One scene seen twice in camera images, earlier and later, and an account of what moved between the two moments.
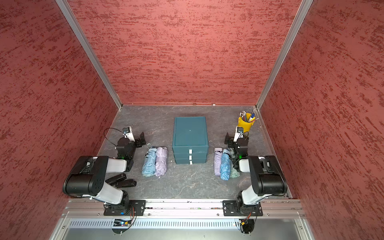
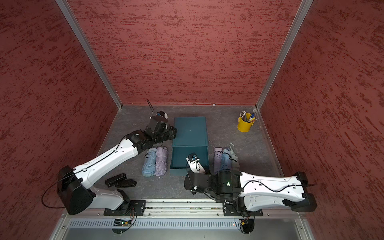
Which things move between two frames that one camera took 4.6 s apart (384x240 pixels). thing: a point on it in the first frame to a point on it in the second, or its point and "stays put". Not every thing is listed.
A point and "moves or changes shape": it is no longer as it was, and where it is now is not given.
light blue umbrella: x=225 y=165 stays put
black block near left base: x=112 y=181 stays put
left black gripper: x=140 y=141 to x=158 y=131
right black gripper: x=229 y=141 to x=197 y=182
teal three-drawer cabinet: x=190 y=140 moves or changes shape
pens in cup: x=248 y=117 stays put
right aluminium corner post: x=305 y=6 stays put
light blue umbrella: x=149 y=165 stays put
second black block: x=126 y=183 stays put
